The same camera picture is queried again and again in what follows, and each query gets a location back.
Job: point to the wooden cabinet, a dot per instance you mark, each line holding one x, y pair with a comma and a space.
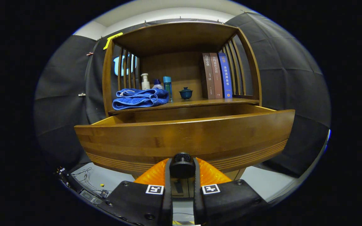
174, 37

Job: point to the light brown book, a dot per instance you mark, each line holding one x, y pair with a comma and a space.
217, 78

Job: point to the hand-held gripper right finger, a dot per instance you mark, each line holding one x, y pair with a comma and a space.
231, 201

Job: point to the blue book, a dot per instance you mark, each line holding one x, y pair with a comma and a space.
225, 75

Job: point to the folded blue towel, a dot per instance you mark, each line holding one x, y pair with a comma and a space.
137, 100

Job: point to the white bottle with blue cap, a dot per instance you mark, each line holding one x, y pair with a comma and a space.
157, 85

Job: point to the clear teal bottle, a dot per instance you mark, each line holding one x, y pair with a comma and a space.
167, 86

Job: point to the wooden cabinet door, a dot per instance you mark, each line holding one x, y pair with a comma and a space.
191, 188
174, 195

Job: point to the wooden drawer with black knob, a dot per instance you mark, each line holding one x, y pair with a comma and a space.
184, 135

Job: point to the dark brown book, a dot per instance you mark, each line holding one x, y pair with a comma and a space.
208, 78

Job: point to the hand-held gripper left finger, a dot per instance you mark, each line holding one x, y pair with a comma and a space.
137, 201

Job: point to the blue lidded teacup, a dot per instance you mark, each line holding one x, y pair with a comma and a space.
186, 94

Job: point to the wooden countertop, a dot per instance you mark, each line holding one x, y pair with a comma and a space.
200, 102

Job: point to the white pump bottle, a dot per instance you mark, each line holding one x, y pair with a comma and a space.
145, 83

